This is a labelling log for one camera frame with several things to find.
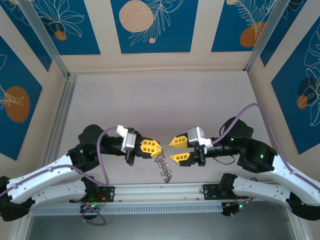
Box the aluminium frame post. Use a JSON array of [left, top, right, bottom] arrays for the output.
[[18, 0, 70, 79], [243, 0, 286, 73]]

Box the blue floral wall panel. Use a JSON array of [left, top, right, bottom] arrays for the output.
[[24, 0, 102, 56], [271, 21, 320, 155], [110, 0, 200, 54], [0, 34, 44, 161], [0, 0, 53, 73], [211, 0, 279, 53], [259, 0, 309, 67]]

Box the long aluminium mounting rail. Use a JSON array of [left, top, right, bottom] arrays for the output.
[[21, 181, 297, 206]]

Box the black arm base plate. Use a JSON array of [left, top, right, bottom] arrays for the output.
[[199, 183, 250, 201], [69, 185, 116, 203]]

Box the small circuit board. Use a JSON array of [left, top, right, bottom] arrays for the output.
[[221, 201, 250, 218], [79, 202, 105, 215]]

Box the grey slotted cable duct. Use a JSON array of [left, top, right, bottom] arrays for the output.
[[31, 202, 224, 216]]

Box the thin black cable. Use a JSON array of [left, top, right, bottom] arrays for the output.
[[214, 154, 236, 166]]

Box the chain of metal keyrings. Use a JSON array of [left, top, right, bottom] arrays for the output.
[[154, 149, 173, 184]]

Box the aluminium side rail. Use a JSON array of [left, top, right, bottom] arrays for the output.
[[37, 73, 78, 186]]

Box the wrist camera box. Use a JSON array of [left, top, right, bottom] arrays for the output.
[[116, 124, 138, 153], [186, 126, 215, 148]]

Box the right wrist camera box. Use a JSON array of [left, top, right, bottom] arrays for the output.
[[186, 126, 215, 148]]

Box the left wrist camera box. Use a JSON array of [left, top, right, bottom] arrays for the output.
[[116, 124, 138, 153]]

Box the aluminium frame bar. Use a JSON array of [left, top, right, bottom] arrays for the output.
[[8, 206, 35, 240], [283, 199, 305, 240]]

